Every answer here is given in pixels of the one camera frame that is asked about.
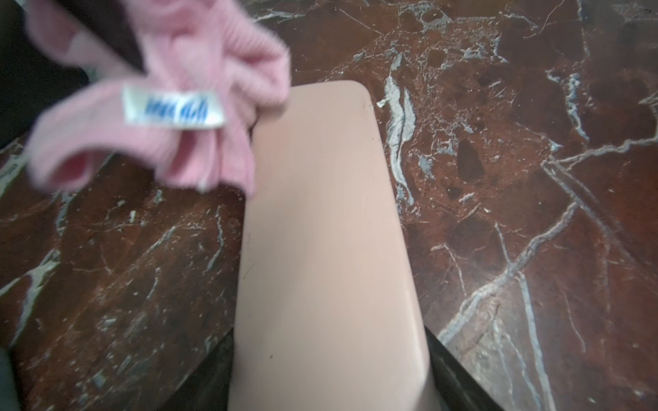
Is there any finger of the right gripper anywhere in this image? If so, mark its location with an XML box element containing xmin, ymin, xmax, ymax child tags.
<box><xmin>57</xmin><ymin>0</ymin><xmax>145</xmax><ymax>74</ymax></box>

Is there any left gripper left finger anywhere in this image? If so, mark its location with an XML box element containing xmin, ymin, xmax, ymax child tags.
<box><xmin>159</xmin><ymin>329</ymin><xmax>234</xmax><ymax>411</ymax></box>

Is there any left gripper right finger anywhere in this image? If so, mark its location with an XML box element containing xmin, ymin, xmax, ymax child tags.
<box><xmin>424</xmin><ymin>326</ymin><xmax>503</xmax><ymax>411</ymax></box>

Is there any pink cloth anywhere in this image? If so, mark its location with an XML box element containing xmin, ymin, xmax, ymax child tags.
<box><xmin>25</xmin><ymin>1</ymin><xmax>291</xmax><ymax>195</ymax></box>

